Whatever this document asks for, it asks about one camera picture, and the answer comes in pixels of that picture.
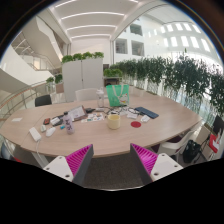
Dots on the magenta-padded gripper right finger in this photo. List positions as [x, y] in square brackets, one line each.
[146, 159]

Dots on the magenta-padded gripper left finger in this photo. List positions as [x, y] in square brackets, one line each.
[77, 160]

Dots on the white plastic chair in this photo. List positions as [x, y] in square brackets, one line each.
[174, 144]

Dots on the white oval device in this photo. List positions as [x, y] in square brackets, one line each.
[50, 132]

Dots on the small white charger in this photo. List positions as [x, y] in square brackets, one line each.
[145, 118]

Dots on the small white card box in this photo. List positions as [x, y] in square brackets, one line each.
[55, 121]

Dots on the colourful sticker sheet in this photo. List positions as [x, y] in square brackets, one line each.
[93, 117]

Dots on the black backpack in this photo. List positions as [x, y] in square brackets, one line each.
[191, 151]

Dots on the white computer mouse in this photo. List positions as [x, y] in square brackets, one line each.
[43, 128]

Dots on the dark blue keyboard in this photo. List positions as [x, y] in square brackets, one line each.
[146, 112]

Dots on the open paper booklet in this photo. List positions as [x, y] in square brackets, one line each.
[77, 112]

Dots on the pale yellow mug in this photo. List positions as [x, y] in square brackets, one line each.
[113, 122]

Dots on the red and black small case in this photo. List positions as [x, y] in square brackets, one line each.
[46, 121]

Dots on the white power strip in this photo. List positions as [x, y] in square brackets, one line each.
[35, 134]

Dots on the clear plastic shaker bottle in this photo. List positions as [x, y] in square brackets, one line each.
[100, 99]

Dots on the black chair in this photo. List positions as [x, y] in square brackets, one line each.
[43, 100]

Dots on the green tote bag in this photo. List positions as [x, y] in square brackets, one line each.
[116, 96]

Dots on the red chair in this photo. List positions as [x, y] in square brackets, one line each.
[215, 142]

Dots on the white paper slip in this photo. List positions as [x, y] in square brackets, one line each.
[16, 119]

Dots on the white cabinet with plants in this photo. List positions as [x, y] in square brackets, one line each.
[83, 80]

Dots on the wooden planter with green plants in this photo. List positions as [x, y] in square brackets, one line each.
[58, 80]

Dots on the row of green potted trees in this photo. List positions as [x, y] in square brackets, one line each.
[186, 78]

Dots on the ceiling light strips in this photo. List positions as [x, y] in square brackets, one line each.
[90, 14]

